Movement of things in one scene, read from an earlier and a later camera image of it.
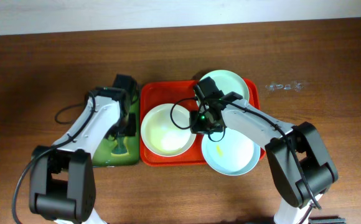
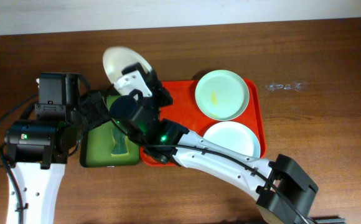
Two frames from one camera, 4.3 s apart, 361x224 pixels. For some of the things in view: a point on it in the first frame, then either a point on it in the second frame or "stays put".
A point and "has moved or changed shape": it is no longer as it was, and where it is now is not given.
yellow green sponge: x=121 y=149 stays put
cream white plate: x=166 y=130 has moved or changed shape
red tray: x=182 y=92 stays put
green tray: x=103 y=156 stays put
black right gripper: x=199 y=127 to x=150 y=83
